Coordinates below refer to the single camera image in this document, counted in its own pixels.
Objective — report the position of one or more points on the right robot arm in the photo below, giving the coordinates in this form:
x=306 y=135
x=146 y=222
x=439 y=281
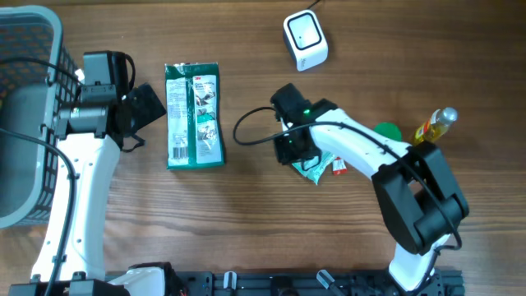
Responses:
x=421 y=202

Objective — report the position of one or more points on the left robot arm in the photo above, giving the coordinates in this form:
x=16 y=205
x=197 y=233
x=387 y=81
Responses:
x=90 y=131

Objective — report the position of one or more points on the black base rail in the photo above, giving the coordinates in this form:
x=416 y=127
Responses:
x=283 y=283

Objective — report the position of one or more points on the grey plastic mesh basket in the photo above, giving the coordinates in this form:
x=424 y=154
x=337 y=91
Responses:
x=37 y=77

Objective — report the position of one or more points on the green lid jar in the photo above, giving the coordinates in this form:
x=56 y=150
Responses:
x=389 y=130

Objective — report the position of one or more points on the red toothpaste box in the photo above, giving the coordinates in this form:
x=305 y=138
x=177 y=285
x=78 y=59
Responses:
x=339 y=167

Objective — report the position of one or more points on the light green wipes packet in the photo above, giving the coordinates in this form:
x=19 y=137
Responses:
x=314 y=168

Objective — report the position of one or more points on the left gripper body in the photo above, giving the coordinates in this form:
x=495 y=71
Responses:
x=146 y=108

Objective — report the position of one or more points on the yellow dish soap bottle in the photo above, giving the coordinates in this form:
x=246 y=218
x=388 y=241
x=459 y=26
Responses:
x=436 y=126

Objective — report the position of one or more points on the white barcode scanner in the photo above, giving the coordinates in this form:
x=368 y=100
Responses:
x=305 y=39

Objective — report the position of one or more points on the green sponge pack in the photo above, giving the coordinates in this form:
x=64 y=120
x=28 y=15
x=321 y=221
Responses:
x=194 y=134

